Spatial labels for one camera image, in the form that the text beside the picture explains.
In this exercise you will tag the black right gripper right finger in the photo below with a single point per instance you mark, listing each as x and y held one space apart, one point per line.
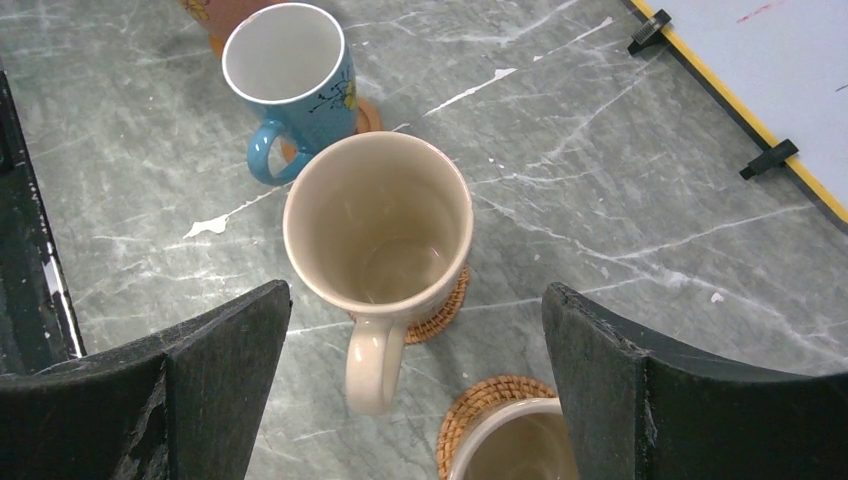
641 405

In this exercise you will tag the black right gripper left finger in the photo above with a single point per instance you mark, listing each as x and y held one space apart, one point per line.
185 402

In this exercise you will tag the cream seahorse mug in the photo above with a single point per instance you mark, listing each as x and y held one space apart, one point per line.
523 439

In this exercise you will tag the woven rattan coaster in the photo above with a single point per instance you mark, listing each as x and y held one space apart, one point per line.
437 318
477 401

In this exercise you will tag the cream coral pattern mug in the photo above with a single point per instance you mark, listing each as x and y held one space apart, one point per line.
379 225

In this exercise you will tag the light wooden coaster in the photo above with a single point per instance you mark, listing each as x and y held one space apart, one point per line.
216 45
368 120

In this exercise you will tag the teal blue mug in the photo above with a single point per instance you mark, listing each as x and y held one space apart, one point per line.
291 64

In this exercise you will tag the orange floral mug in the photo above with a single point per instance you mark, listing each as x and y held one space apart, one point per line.
220 17

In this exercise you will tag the black whiteboard stand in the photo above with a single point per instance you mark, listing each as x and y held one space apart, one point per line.
650 33

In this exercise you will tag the yellow framed whiteboard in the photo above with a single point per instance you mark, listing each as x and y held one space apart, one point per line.
780 67

